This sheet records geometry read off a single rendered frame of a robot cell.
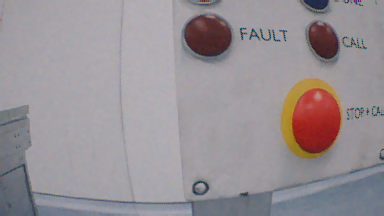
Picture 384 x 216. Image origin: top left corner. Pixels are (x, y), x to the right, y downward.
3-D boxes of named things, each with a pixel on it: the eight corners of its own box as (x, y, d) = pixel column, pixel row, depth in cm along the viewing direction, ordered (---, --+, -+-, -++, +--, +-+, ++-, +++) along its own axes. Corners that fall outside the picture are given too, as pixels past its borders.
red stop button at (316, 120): (341, 149, 37) (341, 87, 36) (292, 159, 37) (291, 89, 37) (333, 143, 41) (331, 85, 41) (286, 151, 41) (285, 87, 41)
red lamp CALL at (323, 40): (342, 60, 38) (335, 22, 38) (312, 58, 39) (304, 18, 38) (340, 60, 39) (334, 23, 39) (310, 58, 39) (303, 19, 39)
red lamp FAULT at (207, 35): (235, 56, 39) (229, 13, 39) (184, 58, 39) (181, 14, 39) (235, 56, 40) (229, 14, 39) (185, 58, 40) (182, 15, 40)
